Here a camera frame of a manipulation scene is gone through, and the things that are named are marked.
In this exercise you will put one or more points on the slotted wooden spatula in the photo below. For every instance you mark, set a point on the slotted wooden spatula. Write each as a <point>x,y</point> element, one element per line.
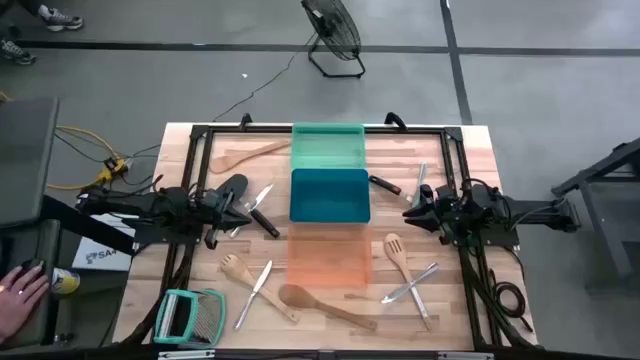
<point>395,247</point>

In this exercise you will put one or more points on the solid brown wooden spoon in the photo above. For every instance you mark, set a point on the solid brown wooden spoon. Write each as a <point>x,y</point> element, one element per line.
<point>295,296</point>

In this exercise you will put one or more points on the silver table knife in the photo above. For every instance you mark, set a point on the silver table knife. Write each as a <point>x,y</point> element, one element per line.
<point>421,180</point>
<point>255,292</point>
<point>415,282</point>
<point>262,196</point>

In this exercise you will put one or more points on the black table clamp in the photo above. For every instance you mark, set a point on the black table clamp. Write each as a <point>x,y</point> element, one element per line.
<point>246,119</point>
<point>395,119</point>

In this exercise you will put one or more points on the black computer mouse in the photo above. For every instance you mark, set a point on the black computer mouse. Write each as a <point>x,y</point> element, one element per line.
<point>35,260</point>

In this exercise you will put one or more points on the yellow and white can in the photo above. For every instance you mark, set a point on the yellow and white can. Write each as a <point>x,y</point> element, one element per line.
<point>65,281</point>

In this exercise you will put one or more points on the person's hand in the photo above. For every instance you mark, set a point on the person's hand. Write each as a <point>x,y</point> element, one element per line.
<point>20,300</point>

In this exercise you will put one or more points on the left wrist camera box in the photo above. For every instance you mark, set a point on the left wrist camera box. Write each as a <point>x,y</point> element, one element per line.
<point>211,198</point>

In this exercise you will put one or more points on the slotted wooden spoon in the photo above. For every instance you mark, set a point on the slotted wooden spoon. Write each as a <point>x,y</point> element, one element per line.
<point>235,267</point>

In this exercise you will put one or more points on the teal blue plastic bin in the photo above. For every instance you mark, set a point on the teal blue plastic bin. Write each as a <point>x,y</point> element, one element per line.
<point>330,197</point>

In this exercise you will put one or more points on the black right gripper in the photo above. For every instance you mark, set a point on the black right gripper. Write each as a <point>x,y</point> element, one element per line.
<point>446,217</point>

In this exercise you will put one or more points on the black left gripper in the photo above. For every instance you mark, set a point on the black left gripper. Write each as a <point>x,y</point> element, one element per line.
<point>214,220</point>

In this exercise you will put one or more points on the black diagonal brace beam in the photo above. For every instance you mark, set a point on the black diagonal brace beam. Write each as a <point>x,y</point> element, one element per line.
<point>85,225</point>

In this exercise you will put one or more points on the silver aluminium bracket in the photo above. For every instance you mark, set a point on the silver aluminium bracket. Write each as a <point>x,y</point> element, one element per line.
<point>185,355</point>
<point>465,356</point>

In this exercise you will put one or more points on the dark operator desk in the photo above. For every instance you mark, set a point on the dark operator desk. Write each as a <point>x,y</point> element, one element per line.
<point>15,240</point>

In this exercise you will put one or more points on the plain wooden spatula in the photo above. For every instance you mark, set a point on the plain wooden spatula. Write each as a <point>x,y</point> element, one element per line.
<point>225,162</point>

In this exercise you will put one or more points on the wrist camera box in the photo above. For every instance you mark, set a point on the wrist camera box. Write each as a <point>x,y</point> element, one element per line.
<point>444,192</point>
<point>211,198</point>

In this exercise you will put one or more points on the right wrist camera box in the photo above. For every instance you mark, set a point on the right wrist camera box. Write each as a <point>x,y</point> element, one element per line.
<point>444,192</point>

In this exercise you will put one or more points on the black metal table frame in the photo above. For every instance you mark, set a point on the black metal table frame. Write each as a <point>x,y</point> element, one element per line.
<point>240,129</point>

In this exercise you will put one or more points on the white printed cardboard box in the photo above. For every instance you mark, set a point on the white printed cardboard box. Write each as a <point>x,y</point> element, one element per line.
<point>100,257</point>

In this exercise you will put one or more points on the yellow power plug block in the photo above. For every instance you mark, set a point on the yellow power plug block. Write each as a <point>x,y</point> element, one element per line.
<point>112,167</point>

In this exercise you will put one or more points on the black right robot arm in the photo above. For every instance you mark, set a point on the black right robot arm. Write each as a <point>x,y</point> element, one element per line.
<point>530,210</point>

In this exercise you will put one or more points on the translucent orange plastic bin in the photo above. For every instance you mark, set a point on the translucent orange plastic bin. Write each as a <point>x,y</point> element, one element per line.
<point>330,255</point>

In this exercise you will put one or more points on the teal framed metal grater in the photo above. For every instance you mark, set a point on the teal framed metal grater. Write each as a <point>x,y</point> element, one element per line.
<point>210,320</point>

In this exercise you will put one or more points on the grey flat desk panel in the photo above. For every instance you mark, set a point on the grey flat desk panel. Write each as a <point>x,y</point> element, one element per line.
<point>25,160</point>

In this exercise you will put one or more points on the translucent green plastic bin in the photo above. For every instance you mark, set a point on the translucent green plastic bin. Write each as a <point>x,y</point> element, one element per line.
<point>327,150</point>

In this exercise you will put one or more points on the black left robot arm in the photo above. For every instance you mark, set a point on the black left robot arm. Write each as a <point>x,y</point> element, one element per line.
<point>130,202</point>

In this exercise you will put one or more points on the dark grey metal stand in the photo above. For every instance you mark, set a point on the dark grey metal stand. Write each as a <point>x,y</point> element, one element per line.
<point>600,175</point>

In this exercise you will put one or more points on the black floor fan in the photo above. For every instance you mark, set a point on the black floor fan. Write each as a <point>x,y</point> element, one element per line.
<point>332,25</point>

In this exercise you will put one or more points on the person's leg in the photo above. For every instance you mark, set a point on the person's leg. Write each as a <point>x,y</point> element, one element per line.
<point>30,5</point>

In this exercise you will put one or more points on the person's shoe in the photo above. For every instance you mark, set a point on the person's shoe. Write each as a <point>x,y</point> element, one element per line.
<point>62,21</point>
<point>15,52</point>

